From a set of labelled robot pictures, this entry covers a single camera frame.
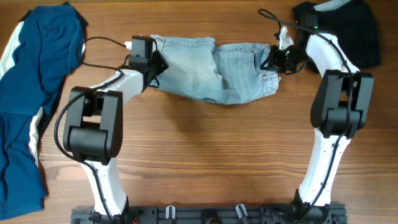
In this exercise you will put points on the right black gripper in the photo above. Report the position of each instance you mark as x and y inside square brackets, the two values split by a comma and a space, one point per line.
[271, 62]

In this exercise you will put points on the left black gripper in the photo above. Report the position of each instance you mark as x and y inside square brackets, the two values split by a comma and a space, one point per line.
[157, 56]

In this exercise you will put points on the light blue denim shorts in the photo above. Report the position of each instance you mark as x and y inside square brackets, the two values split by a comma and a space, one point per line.
[228, 74]

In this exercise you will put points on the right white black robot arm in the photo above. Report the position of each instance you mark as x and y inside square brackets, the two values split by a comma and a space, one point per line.
[338, 111]

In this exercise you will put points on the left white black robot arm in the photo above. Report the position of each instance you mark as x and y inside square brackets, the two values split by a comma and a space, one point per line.
[93, 129]

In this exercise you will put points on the black folded garment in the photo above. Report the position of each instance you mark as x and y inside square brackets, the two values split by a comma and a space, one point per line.
[353, 23]

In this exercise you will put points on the blue white-striped garment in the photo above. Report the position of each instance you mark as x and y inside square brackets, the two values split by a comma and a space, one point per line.
[43, 49]

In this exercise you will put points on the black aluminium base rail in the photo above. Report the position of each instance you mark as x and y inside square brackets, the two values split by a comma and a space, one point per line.
[266, 214]

